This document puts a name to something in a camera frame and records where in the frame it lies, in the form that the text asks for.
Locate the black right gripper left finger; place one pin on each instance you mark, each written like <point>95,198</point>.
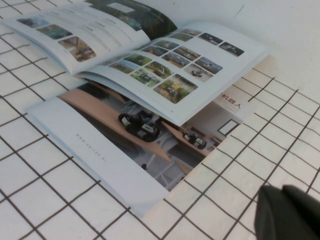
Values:
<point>270,215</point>

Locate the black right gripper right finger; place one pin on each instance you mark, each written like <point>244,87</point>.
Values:
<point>307,212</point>

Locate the white product catalog book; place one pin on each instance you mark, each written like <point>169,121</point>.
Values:
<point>120,30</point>

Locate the white black-grid tablecloth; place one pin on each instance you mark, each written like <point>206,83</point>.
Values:
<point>250,175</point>

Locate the closed brochure with office photo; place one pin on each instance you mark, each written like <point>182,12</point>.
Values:
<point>100,150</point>

